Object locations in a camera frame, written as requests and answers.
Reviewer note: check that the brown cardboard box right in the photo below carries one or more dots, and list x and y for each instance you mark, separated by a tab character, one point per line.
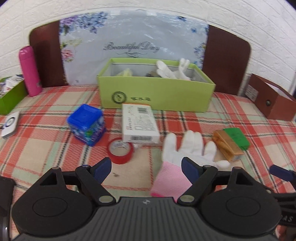
271	99

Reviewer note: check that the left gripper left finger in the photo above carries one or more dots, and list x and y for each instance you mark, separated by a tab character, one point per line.
91	179

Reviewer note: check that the gold brown box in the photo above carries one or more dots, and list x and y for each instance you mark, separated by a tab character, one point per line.
227	146

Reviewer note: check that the red tape roll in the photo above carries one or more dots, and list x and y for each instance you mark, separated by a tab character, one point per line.
119	151

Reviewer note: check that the floral packaged pillow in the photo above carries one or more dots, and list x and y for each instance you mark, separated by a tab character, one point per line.
88	41

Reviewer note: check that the blue plastic jar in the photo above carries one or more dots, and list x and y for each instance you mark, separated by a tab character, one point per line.
87	124

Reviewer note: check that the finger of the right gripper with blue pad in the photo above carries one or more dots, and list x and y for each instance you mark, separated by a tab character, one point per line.
282	173

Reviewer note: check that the plaid bed sheet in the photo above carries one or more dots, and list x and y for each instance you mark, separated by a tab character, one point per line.
43	140

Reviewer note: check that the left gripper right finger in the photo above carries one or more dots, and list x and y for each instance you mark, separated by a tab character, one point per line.
201	178

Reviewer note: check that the dark brown headboard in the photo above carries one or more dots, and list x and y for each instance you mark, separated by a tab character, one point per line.
225	62

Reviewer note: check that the white remote device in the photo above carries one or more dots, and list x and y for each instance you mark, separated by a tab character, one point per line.
10	124

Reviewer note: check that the green tray box left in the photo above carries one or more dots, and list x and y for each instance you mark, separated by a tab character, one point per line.
13	91

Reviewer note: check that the white medicine box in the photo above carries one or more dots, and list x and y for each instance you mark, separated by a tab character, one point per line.
139	124

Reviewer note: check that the pink thermos bottle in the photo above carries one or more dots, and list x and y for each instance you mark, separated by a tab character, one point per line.
29	70

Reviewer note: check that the large green cardboard box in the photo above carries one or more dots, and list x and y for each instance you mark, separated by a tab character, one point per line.
125	80

